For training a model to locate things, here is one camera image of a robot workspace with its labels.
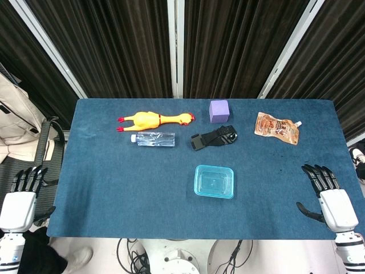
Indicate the blue table cloth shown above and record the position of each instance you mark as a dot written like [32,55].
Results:
[114,185]

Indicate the yellow rubber chicken toy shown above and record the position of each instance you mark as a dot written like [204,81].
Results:
[148,120]

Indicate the purple foam cube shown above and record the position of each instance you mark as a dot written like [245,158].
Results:
[219,111]

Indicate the brown spouted sauce pouch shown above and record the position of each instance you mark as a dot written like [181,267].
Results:
[276,128]

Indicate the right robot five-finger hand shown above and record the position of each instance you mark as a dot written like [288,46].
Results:
[338,208]

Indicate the black office chair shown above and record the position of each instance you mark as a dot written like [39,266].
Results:
[48,142]

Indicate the white and black sneaker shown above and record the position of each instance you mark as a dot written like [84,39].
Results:
[358,160]

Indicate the clear plastic water bottle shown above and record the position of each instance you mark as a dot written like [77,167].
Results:
[155,139]

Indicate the white frame post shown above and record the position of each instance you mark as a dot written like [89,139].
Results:
[291,48]
[176,48]
[48,48]

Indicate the dark pleated curtain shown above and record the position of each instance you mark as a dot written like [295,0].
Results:
[236,42]
[342,57]
[114,42]
[17,57]

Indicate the white shoe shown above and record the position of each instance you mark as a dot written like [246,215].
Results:
[81,255]

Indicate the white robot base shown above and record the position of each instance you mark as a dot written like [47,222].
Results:
[176,257]

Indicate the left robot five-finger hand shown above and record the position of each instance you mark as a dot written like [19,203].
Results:
[17,211]

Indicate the black trouser leg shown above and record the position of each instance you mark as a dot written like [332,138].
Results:
[40,254]

